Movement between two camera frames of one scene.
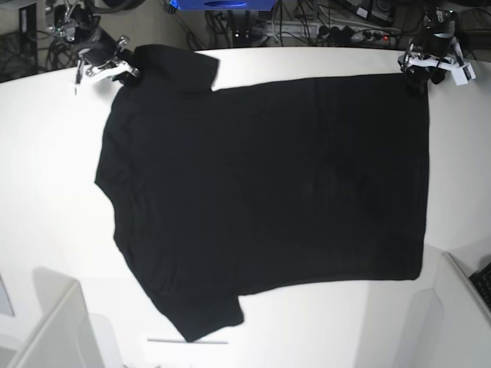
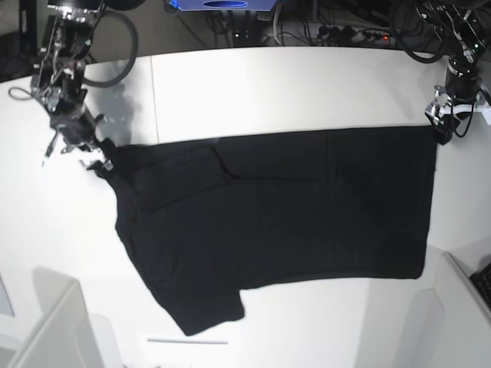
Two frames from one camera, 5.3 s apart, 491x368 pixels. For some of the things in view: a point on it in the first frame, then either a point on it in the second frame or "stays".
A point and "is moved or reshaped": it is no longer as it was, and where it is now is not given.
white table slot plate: [186, 341] stays
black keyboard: [482, 282] stays
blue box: [211, 4] stays
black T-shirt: [261, 188] is moved or reshaped
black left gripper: [100, 50] to [77, 126]
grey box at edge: [449, 326] stays
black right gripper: [438, 46] to [462, 77]
